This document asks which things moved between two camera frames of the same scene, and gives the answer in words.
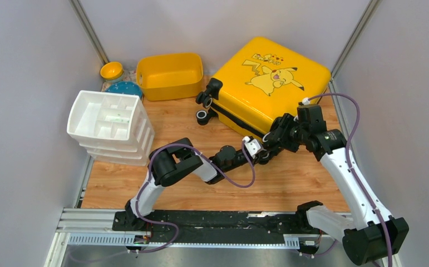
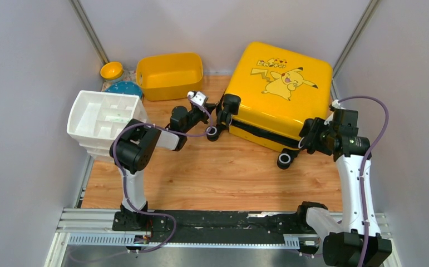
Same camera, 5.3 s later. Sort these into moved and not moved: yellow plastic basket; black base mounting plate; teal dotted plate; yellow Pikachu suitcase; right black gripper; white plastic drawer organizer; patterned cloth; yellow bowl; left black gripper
Moved: right black gripper; left black gripper; yellow Pikachu suitcase
Not moved: teal dotted plate; yellow bowl; patterned cloth; black base mounting plate; white plastic drawer organizer; yellow plastic basket
